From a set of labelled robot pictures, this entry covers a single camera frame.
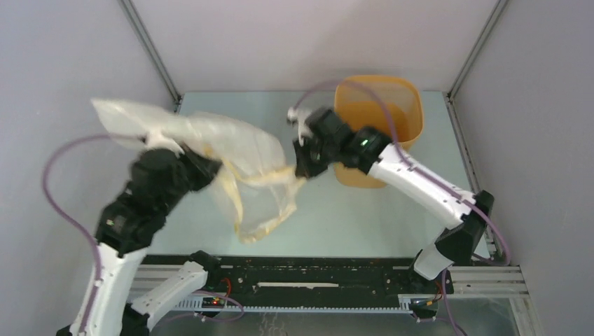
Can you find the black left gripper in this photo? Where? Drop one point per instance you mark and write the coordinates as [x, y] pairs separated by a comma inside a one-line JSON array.
[[208, 166]]

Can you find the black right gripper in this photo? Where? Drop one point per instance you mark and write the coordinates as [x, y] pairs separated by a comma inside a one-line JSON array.
[[305, 166]]

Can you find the translucent cream trash bag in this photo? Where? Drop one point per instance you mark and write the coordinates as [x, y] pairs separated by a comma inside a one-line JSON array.
[[256, 187]]

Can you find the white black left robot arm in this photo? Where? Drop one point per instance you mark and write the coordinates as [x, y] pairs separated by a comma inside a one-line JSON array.
[[159, 180]]

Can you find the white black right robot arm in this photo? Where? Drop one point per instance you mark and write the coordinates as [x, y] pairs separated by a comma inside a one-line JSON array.
[[325, 139]]

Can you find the orange slotted plastic trash bin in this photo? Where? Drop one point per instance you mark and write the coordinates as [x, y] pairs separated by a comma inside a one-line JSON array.
[[358, 110]]

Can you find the small electronics board with leds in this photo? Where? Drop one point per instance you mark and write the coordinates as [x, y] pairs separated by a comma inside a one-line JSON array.
[[213, 303]]

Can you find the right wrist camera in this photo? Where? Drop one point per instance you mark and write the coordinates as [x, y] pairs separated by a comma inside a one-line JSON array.
[[297, 117]]

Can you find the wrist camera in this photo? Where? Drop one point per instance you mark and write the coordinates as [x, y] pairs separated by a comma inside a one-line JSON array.
[[157, 140], [297, 117]]

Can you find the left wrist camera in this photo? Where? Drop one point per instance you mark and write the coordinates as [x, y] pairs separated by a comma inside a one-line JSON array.
[[157, 140]]

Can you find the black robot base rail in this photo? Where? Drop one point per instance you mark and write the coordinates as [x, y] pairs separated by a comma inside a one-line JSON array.
[[325, 285]]

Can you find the aluminium frame post left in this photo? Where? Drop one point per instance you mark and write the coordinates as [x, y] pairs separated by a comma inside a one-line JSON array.
[[139, 28]]

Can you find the aluminium frame post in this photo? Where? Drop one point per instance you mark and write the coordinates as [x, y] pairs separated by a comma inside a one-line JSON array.
[[485, 33], [139, 28]]

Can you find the aluminium frame post right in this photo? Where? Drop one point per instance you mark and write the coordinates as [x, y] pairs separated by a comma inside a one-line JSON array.
[[485, 33]]

